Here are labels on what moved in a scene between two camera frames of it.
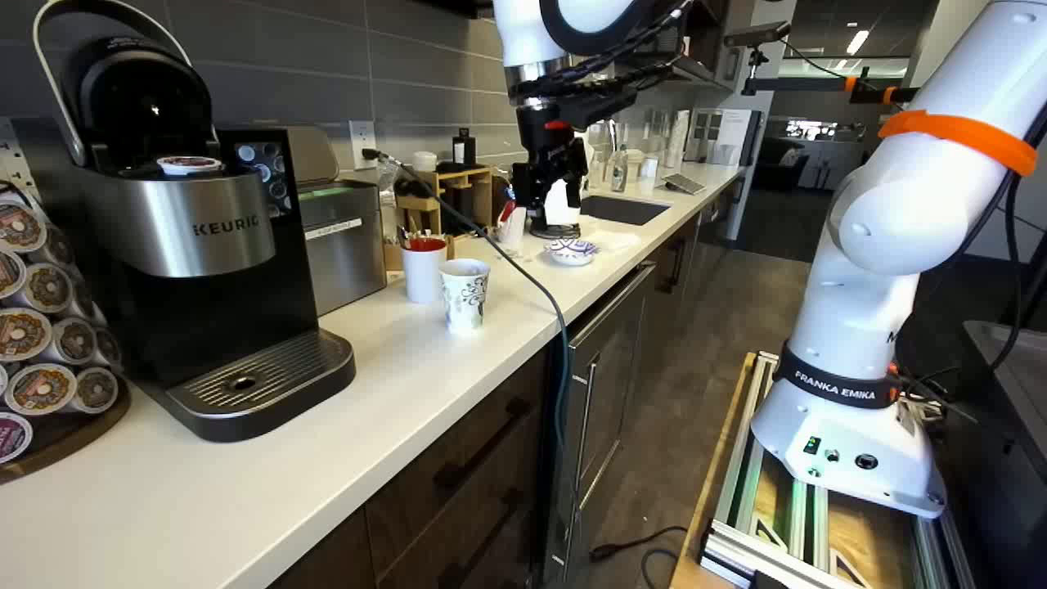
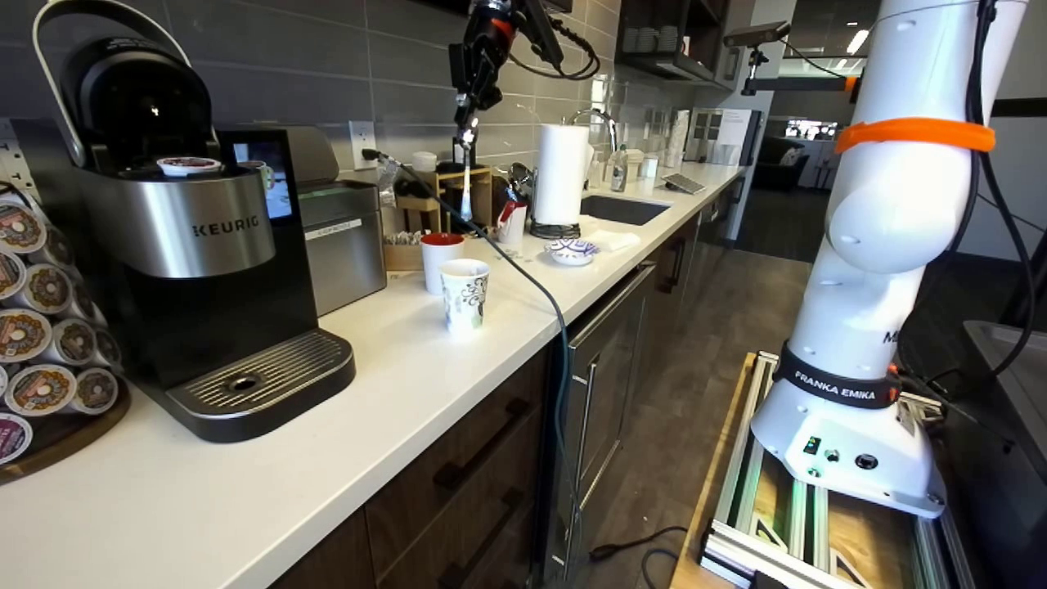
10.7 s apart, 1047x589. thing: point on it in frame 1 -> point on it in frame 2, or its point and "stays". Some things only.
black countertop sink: x=624 y=211 stays
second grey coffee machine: x=345 y=233 stays
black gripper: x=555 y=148 -> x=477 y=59
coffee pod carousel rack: x=61 y=367 stays
